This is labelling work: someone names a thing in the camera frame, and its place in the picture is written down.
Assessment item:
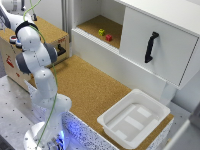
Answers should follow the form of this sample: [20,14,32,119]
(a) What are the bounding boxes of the white cabinet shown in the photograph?
[70,0,200,108]

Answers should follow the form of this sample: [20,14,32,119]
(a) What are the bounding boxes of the white sliding door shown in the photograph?
[118,6,200,88]

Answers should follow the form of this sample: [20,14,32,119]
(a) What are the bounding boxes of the white plastic box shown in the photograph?
[96,87,172,150]

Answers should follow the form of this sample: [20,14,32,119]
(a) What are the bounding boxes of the red button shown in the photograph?
[8,34,18,44]

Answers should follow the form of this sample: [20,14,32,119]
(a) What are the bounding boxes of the blue button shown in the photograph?
[15,39,23,48]

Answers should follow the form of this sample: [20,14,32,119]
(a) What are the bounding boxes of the black drawer handle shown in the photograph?
[56,43,67,57]

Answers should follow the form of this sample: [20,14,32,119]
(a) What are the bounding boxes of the yellow block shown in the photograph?
[97,28,106,37]

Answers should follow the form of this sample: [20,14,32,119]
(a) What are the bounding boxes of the green cable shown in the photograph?
[21,0,60,150]

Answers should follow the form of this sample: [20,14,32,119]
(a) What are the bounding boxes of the black door handle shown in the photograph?
[143,31,160,64]

